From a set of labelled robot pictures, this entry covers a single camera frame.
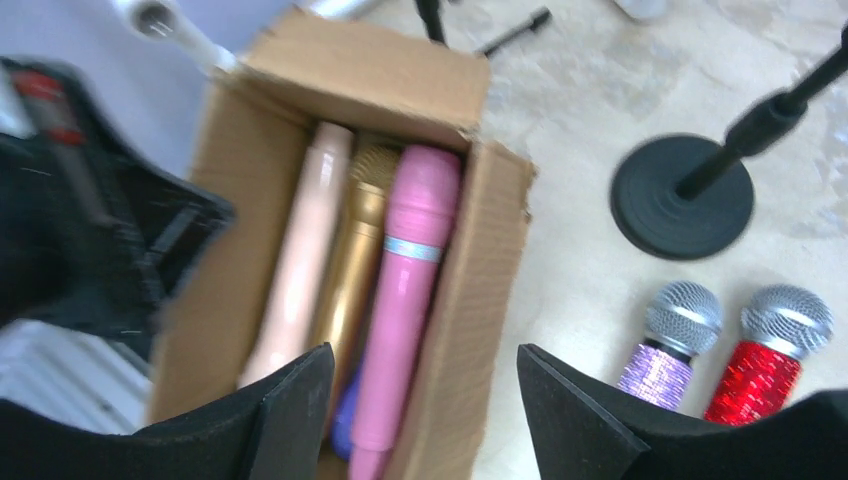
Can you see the violet plastic microphone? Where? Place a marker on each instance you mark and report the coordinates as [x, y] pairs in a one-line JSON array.
[[341, 428]]

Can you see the brown cardboard box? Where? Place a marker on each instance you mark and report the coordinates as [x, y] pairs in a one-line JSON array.
[[258, 124]]

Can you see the cream peach plastic microphone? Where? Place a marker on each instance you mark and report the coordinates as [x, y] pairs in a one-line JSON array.
[[303, 254]]

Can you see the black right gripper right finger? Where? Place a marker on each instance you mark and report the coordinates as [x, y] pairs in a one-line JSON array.
[[584, 429]]

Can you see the pink glitter microphone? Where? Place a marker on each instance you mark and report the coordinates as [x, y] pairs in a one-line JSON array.
[[419, 220]]

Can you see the white PVC pipe frame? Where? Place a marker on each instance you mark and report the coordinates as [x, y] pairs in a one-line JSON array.
[[157, 20]]

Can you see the purple glitter microphone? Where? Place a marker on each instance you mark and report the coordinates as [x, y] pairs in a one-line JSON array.
[[682, 321]]

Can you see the red glitter microphone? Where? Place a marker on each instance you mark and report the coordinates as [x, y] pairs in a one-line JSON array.
[[780, 327]]

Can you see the tripod shock mount stand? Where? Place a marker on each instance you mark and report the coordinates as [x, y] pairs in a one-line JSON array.
[[477, 24]]

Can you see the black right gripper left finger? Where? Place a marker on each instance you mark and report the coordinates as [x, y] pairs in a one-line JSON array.
[[271, 429]]

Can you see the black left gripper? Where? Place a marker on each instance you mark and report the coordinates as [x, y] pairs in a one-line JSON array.
[[94, 238]]

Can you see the round base shock mount stand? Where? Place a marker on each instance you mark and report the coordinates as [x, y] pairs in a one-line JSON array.
[[685, 197]]

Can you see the gold metallic microphone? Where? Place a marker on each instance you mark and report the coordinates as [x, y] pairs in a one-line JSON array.
[[354, 258]]

